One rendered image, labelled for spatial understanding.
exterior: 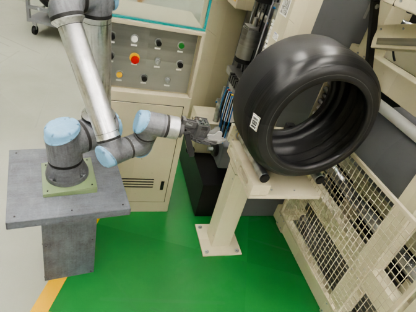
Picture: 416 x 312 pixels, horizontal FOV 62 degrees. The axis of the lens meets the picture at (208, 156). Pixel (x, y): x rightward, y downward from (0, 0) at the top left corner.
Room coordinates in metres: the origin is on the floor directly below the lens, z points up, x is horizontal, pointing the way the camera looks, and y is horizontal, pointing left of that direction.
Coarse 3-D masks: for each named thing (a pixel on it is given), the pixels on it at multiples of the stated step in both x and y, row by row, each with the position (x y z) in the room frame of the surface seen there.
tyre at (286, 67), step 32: (256, 64) 1.36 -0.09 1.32; (288, 64) 1.25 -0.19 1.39; (320, 64) 1.25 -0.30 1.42; (352, 64) 1.29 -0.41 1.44; (256, 96) 1.22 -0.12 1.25; (288, 96) 1.20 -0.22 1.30; (352, 96) 1.56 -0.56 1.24; (288, 128) 1.57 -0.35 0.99; (320, 128) 1.58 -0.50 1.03; (352, 128) 1.48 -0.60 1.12; (256, 160) 1.23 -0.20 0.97; (288, 160) 1.41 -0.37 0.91; (320, 160) 1.32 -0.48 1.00
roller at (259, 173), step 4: (240, 136) 1.51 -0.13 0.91; (240, 140) 1.49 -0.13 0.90; (244, 144) 1.44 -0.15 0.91; (244, 148) 1.43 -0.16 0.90; (248, 152) 1.38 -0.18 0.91; (248, 156) 1.37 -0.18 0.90; (252, 160) 1.33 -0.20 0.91; (252, 164) 1.32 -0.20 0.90; (256, 164) 1.30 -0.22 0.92; (256, 168) 1.27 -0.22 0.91; (260, 168) 1.27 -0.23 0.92; (264, 168) 1.27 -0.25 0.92; (256, 172) 1.26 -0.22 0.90; (260, 172) 1.24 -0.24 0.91; (264, 172) 1.24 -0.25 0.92; (260, 176) 1.23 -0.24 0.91; (264, 176) 1.22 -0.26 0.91; (268, 176) 1.23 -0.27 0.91; (260, 180) 1.22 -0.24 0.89; (264, 180) 1.22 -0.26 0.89; (268, 180) 1.23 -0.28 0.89
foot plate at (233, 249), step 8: (200, 224) 1.76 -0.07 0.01; (208, 224) 1.78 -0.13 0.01; (200, 232) 1.69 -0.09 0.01; (200, 240) 1.62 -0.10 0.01; (208, 240) 1.63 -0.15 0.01; (232, 240) 1.69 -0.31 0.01; (208, 248) 1.57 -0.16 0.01; (216, 248) 1.58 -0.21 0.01; (224, 248) 1.60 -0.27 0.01; (232, 248) 1.62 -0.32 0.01
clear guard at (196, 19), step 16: (128, 0) 1.68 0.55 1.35; (144, 0) 1.71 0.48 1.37; (160, 0) 1.74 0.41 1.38; (176, 0) 1.77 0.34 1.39; (192, 0) 1.79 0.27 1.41; (208, 0) 1.82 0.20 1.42; (112, 16) 1.65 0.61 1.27; (128, 16) 1.69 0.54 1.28; (144, 16) 1.71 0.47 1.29; (160, 16) 1.74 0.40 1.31; (176, 16) 1.77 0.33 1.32; (192, 16) 1.80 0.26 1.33; (208, 16) 1.82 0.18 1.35
